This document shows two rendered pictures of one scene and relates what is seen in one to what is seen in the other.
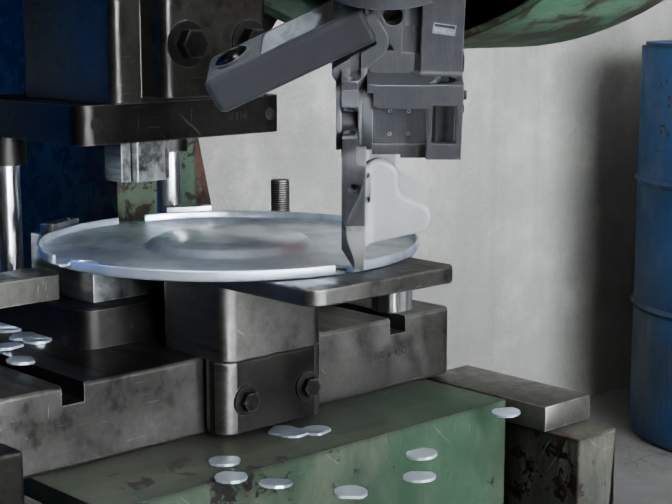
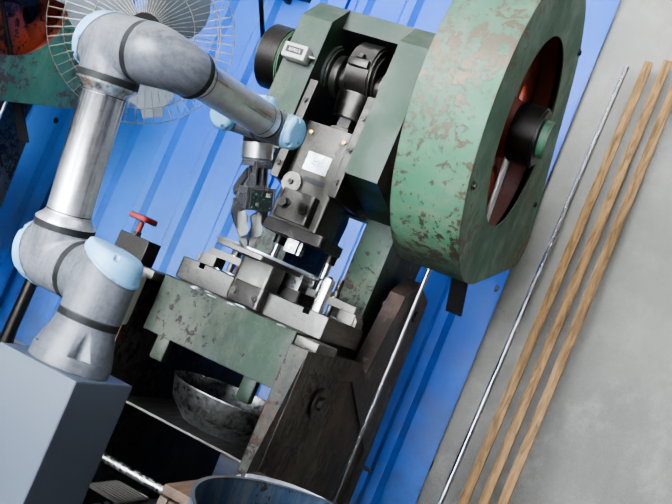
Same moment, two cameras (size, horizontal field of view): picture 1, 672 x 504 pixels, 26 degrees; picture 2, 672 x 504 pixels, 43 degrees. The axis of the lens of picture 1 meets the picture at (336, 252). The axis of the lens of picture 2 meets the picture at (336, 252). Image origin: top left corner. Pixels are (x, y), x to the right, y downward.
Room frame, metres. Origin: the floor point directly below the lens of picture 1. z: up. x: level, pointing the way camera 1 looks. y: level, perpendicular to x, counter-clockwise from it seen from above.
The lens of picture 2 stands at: (0.30, -1.96, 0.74)
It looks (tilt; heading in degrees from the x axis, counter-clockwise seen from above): 3 degrees up; 65
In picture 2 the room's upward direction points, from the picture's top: 23 degrees clockwise
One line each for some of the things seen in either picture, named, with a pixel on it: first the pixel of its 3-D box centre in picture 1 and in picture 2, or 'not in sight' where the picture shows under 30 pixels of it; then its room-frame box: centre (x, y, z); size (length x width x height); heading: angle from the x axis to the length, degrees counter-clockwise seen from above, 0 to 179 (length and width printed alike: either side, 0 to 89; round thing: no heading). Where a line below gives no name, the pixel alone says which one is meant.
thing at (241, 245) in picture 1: (229, 242); (269, 258); (1.10, 0.08, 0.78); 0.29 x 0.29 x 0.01
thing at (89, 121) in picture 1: (129, 129); (299, 240); (1.20, 0.17, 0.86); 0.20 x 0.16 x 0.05; 133
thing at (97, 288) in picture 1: (138, 255); (283, 275); (1.19, 0.16, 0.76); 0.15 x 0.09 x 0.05; 133
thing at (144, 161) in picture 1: (140, 157); (294, 247); (1.19, 0.16, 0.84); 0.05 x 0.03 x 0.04; 133
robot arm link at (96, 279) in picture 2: not in sight; (102, 279); (0.64, -0.38, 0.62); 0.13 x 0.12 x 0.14; 126
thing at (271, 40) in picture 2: not in sight; (288, 69); (1.04, 0.36, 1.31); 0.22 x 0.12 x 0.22; 43
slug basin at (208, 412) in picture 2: not in sight; (226, 412); (1.20, 0.17, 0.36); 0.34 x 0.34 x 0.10
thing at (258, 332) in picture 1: (272, 336); (251, 279); (1.07, 0.05, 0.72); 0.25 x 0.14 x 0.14; 43
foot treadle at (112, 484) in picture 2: not in sight; (167, 493); (1.10, 0.08, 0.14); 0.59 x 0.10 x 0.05; 43
